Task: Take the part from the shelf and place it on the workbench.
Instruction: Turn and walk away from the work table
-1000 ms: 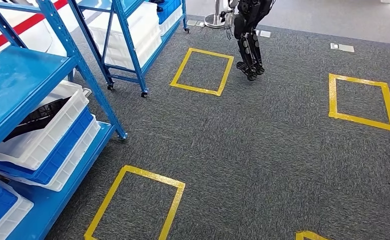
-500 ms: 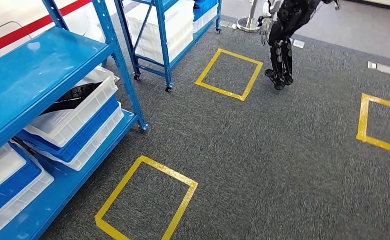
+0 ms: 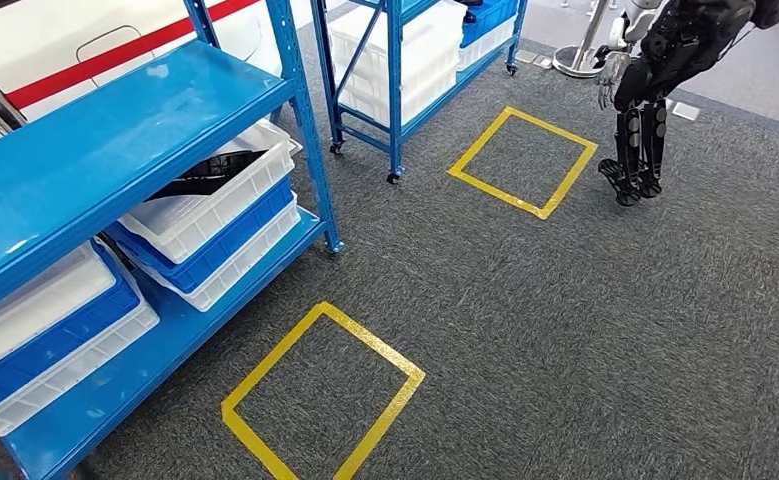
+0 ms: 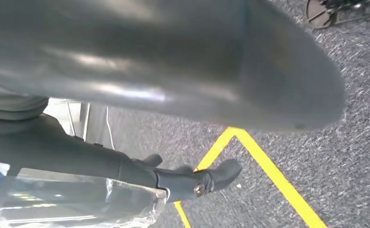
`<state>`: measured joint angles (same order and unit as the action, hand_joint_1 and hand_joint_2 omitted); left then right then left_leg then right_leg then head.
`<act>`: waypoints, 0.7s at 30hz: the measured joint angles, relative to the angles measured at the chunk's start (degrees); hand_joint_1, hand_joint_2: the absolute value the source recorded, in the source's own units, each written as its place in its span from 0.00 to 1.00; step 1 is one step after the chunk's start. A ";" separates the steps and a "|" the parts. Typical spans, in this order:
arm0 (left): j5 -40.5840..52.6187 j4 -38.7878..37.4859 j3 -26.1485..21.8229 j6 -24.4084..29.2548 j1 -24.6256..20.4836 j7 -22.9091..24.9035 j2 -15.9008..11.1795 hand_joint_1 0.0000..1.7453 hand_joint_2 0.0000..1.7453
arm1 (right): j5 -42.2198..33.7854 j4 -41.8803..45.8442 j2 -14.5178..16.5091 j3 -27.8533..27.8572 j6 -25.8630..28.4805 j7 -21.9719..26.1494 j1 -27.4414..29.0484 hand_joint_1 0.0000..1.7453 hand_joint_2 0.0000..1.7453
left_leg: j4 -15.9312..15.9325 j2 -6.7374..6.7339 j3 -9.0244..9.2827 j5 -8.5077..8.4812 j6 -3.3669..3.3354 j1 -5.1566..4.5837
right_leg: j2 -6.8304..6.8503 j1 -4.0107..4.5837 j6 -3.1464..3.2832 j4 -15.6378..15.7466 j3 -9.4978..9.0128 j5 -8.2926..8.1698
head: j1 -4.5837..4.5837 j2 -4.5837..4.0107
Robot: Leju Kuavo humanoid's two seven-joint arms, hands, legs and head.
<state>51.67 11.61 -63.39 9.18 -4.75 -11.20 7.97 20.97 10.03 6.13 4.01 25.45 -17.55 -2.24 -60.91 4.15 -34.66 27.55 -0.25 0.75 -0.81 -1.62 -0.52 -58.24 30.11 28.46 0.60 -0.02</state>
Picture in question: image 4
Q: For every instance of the black wheeled base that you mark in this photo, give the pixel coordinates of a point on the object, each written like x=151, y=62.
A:
x=320, y=14

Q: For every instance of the yellow floor tape square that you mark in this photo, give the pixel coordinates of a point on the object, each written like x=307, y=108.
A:
x=273, y=171

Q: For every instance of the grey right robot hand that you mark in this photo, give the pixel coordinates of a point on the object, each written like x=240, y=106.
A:
x=172, y=56

